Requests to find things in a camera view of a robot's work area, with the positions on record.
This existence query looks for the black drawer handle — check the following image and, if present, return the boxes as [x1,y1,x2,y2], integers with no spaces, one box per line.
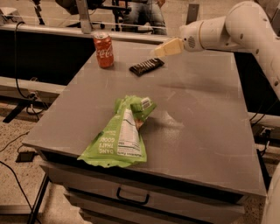
[115,187,150,206]

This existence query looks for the metal bracket post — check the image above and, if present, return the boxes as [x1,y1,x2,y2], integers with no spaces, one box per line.
[185,3,200,25]
[75,0,92,34]

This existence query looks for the black power adapter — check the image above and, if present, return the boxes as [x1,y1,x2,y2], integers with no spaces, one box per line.
[16,151,36,163]

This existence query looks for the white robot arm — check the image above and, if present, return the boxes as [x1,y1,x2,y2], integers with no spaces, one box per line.
[152,1,280,98]

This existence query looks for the green rice chip bag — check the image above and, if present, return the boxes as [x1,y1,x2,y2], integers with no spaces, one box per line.
[78,95,157,168]

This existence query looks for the metal bracket post right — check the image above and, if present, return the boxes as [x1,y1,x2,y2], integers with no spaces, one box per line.
[185,3,200,25]

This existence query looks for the black cable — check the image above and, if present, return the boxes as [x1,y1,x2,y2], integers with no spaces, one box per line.
[13,20,49,121]

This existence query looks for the metal bracket post left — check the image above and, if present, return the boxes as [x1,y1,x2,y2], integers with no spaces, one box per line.
[75,0,92,34]

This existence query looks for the orange soda can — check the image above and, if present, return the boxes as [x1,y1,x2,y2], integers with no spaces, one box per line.
[94,31,114,68]

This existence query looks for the person in jeans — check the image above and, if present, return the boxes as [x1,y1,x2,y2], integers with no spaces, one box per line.
[122,0,167,35]

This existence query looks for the dark chocolate rxbar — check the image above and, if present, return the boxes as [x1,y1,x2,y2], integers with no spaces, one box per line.
[129,58,165,77]

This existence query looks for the grey metal rail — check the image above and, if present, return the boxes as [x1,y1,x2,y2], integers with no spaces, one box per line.
[0,23,176,45]

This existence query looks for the grey drawer cabinet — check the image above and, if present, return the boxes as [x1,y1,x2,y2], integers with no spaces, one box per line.
[39,151,249,224]

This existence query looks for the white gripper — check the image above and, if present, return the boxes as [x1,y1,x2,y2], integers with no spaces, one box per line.
[153,21,204,57]

